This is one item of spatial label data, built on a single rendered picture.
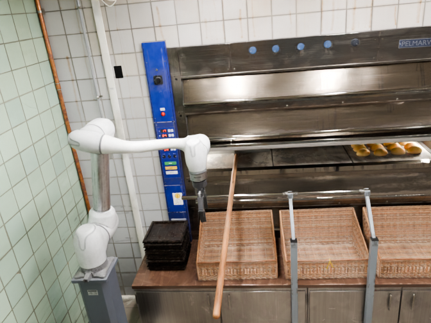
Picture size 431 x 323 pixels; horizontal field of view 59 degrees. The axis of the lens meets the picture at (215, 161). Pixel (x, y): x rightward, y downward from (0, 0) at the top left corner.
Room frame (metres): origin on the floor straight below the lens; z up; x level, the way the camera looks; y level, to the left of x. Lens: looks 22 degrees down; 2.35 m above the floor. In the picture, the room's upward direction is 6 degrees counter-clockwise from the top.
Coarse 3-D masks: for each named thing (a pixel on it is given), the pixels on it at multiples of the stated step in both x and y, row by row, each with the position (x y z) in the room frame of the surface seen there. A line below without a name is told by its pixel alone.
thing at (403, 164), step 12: (228, 168) 2.68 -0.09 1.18; (240, 168) 2.66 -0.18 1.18; (252, 168) 2.63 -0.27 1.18; (264, 168) 2.61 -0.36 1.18; (276, 168) 2.59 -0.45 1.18; (288, 168) 2.57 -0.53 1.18; (300, 168) 2.55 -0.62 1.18; (312, 168) 2.54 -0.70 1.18; (324, 168) 2.53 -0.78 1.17; (336, 168) 2.52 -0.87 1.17; (348, 168) 2.51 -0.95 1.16; (360, 168) 2.50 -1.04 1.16; (372, 168) 2.49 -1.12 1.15; (384, 168) 2.48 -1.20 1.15; (396, 168) 2.46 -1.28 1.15; (408, 168) 2.45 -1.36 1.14
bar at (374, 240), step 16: (272, 192) 2.23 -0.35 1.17; (288, 192) 2.21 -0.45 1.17; (304, 192) 2.19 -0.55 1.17; (320, 192) 2.17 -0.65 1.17; (336, 192) 2.16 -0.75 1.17; (352, 192) 2.14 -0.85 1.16; (368, 192) 2.12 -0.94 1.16; (368, 208) 2.07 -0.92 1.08; (368, 272) 1.93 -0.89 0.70; (368, 288) 1.91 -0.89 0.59; (368, 304) 1.91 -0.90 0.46; (368, 320) 1.91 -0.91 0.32
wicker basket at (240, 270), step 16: (224, 224) 2.57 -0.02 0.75; (240, 224) 2.55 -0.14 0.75; (256, 224) 2.54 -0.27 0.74; (272, 224) 2.41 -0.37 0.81; (240, 240) 2.52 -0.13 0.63; (256, 240) 2.51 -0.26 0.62; (272, 240) 2.48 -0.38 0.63; (208, 256) 2.40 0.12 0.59; (240, 256) 2.37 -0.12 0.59; (256, 256) 2.35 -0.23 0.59; (272, 256) 2.33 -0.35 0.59; (208, 272) 2.22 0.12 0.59; (240, 272) 2.12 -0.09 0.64; (256, 272) 2.11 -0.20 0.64; (272, 272) 2.15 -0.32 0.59
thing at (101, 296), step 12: (108, 276) 1.76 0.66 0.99; (84, 288) 1.75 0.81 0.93; (96, 288) 1.74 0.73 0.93; (108, 288) 1.76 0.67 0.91; (84, 300) 1.76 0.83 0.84; (96, 300) 1.74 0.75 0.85; (108, 300) 1.75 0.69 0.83; (120, 300) 1.85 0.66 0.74; (96, 312) 1.75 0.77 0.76; (108, 312) 1.74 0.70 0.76; (120, 312) 1.82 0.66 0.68
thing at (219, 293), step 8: (232, 176) 2.46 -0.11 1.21; (232, 184) 2.34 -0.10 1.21; (232, 192) 2.22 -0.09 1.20; (232, 200) 2.13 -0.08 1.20; (224, 232) 1.77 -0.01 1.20; (224, 240) 1.69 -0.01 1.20; (224, 248) 1.63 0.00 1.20; (224, 256) 1.56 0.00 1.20; (224, 264) 1.51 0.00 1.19; (224, 272) 1.46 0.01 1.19; (216, 288) 1.35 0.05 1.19; (216, 296) 1.29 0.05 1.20; (216, 304) 1.24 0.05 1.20; (216, 312) 1.20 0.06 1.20
